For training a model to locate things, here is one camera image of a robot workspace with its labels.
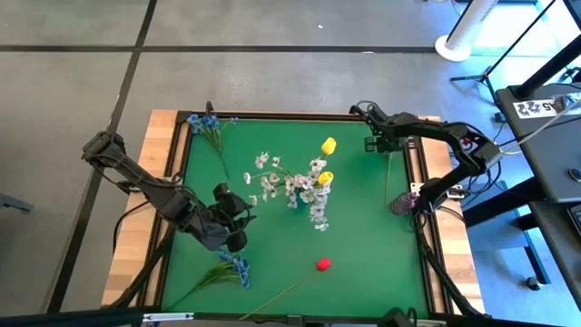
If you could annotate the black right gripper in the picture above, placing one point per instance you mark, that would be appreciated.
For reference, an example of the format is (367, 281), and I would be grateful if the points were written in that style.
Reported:
(379, 123)

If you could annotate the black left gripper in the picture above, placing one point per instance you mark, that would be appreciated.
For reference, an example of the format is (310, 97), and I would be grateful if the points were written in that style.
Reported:
(232, 206)

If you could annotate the yellow artificial tulip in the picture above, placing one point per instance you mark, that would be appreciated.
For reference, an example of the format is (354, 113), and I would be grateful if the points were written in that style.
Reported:
(328, 146)
(325, 178)

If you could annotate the white veined artificial flower spray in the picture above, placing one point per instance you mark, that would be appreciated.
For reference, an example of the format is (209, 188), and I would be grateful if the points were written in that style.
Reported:
(262, 160)
(320, 209)
(303, 182)

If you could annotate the blue artificial flower bunch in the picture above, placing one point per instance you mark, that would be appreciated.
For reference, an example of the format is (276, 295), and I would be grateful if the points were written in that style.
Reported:
(209, 121)
(240, 268)

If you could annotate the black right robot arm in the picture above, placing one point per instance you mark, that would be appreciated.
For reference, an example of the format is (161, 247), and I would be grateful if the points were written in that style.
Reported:
(436, 129)

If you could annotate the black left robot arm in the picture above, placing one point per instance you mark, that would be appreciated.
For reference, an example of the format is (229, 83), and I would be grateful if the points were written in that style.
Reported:
(136, 175)

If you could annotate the purple ribbed glass vase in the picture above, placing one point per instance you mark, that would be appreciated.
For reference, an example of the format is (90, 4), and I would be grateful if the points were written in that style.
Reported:
(402, 204)

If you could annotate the teal embossed glass vase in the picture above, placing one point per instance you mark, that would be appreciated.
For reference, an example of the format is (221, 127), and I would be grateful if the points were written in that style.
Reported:
(299, 201)

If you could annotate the green table mat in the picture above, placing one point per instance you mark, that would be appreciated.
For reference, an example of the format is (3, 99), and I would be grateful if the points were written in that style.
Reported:
(363, 254)

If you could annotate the black tripod stand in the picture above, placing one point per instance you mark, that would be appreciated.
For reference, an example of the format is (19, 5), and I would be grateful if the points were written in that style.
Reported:
(488, 75)

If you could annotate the white printed marker sheet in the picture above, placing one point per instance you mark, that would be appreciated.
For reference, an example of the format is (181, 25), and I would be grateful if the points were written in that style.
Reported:
(535, 108)

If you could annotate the black desk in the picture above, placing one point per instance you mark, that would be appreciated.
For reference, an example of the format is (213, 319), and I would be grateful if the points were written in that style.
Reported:
(563, 245)
(544, 150)

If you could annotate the black slanted pole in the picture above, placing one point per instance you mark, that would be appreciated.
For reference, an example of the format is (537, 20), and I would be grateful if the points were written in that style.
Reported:
(551, 68)

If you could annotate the black computer mouse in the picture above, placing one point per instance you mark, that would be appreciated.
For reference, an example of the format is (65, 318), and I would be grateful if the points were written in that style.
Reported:
(575, 174)

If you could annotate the black caster wheel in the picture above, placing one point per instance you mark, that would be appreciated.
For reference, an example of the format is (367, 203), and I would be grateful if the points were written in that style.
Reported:
(533, 284)

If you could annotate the black keyboard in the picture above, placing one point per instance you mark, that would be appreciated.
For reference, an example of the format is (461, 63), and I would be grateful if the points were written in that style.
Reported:
(575, 219)

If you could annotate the grey metal foot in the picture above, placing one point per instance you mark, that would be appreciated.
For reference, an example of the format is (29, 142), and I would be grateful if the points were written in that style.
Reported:
(16, 203)

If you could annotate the silver metal bracket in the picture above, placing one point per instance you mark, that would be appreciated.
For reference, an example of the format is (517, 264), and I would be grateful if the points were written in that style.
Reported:
(168, 316)

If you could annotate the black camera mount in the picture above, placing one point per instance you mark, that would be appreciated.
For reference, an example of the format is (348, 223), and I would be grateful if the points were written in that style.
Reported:
(399, 318)

